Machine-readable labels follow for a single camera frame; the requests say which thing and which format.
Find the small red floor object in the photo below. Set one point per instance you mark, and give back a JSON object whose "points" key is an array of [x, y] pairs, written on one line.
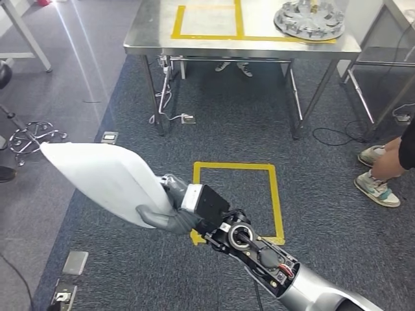
{"points": [[44, 2]]}

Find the silver wheel hubcap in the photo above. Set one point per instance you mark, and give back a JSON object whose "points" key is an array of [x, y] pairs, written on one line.
{"points": [[308, 21]]}

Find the chrome stool base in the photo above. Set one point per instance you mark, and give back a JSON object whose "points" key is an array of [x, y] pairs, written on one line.
{"points": [[30, 136]]}

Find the person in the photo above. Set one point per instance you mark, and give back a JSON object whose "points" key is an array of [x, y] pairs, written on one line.
{"points": [[243, 68], [6, 174], [376, 193]]}

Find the steel floor socket plate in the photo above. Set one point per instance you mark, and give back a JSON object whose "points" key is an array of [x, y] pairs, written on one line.
{"points": [[64, 296], [109, 137], [75, 262]]}

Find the white plastic shell part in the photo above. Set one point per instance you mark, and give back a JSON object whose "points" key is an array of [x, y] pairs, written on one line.
{"points": [[106, 180]]}

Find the black stool seat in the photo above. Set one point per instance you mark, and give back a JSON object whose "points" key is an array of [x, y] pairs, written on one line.
{"points": [[4, 75]]}

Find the steel frame table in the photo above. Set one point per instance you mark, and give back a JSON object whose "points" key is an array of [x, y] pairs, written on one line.
{"points": [[382, 64]]}

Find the stainless steel workbench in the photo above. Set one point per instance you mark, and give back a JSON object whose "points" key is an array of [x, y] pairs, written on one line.
{"points": [[152, 30]]}

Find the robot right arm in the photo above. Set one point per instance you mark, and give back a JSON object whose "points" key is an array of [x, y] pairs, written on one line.
{"points": [[269, 257]]}

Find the white frame desk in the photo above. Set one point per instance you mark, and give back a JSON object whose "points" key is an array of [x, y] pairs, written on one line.
{"points": [[29, 38]]}

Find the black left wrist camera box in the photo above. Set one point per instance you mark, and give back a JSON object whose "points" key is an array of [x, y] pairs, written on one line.
{"points": [[53, 307]]}

